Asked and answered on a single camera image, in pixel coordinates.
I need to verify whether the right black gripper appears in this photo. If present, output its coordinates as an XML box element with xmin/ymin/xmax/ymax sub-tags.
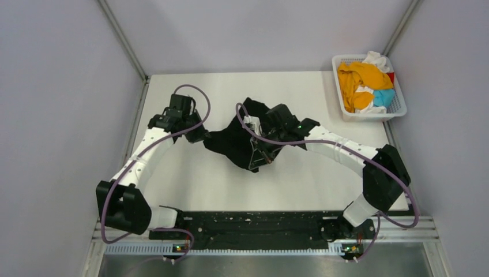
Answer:
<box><xmin>250</xmin><ymin>127</ymin><xmax>288</xmax><ymax>170</ymax></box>

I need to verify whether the black t shirt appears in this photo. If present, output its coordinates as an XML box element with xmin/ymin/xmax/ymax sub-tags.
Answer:
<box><xmin>204</xmin><ymin>98</ymin><xmax>281</xmax><ymax>173</ymax></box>

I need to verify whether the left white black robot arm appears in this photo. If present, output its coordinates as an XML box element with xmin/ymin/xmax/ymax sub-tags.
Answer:
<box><xmin>96</xmin><ymin>94</ymin><xmax>207</xmax><ymax>239</ymax></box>

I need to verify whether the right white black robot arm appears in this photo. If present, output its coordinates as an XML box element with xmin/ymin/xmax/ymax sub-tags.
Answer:
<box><xmin>235</xmin><ymin>103</ymin><xmax>411</xmax><ymax>238</ymax></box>

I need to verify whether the yellow t shirt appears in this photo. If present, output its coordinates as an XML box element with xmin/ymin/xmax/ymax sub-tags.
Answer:
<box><xmin>337</xmin><ymin>62</ymin><xmax>394</xmax><ymax>113</ymax></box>

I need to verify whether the white plastic laundry basket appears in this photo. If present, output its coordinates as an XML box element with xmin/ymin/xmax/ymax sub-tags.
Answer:
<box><xmin>332</xmin><ymin>54</ymin><xmax>407</xmax><ymax>122</ymax></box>

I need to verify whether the blue t shirt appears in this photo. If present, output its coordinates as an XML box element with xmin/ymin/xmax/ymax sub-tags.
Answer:
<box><xmin>373</xmin><ymin>88</ymin><xmax>396</xmax><ymax>108</ymax></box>

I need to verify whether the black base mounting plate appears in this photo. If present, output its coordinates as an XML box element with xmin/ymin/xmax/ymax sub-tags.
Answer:
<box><xmin>149</xmin><ymin>211</ymin><xmax>376</xmax><ymax>250</ymax></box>

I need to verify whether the white t shirt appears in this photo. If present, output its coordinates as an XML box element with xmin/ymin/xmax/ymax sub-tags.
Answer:
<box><xmin>355</xmin><ymin>51</ymin><xmax>390</xmax><ymax>114</ymax></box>

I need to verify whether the red t shirt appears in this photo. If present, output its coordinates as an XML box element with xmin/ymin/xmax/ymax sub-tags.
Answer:
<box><xmin>387</xmin><ymin>72</ymin><xmax>395</xmax><ymax>84</ymax></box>

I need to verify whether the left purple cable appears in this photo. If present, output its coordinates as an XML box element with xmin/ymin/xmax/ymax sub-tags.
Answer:
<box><xmin>100</xmin><ymin>84</ymin><xmax>212</xmax><ymax>264</ymax></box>

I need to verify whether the purple cable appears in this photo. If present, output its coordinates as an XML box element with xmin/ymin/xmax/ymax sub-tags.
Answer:
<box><xmin>100</xmin><ymin>84</ymin><xmax>212</xmax><ymax>264</ymax></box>
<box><xmin>235</xmin><ymin>102</ymin><xmax>421</xmax><ymax>263</ymax></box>

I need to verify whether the left aluminium corner post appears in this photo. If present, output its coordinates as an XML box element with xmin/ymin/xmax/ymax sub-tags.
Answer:
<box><xmin>95</xmin><ymin>0</ymin><xmax>148</xmax><ymax>82</ymax></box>

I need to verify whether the aluminium corner post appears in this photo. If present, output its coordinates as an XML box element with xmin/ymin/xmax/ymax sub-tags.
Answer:
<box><xmin>95</xmin><ymin>0</ymin><xmax>148</xmax><ymax>82</ymax></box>
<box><xmin>382</xmin><ymin>0</ymin><xmax>424</xmax><ymax>56</ymax></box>

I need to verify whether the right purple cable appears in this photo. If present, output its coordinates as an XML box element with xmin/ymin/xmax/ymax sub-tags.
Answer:
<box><xmin>235</xmin><ymin>102</ymin><xmax>421</xmax><ymax>263</ymax></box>

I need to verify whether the aluminium front frame rail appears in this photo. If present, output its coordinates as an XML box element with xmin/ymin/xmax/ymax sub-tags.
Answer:
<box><xmin>92</xmin><ymin>216</ymin><xmax>439</xmax><ymax>242</ymax></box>

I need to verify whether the right aluminium corner post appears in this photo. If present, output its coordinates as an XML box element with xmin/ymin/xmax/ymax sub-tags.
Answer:
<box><xmin>382</xmin><ymin>0</ymin><xmax>424</xmax><ymax>56</ymax></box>

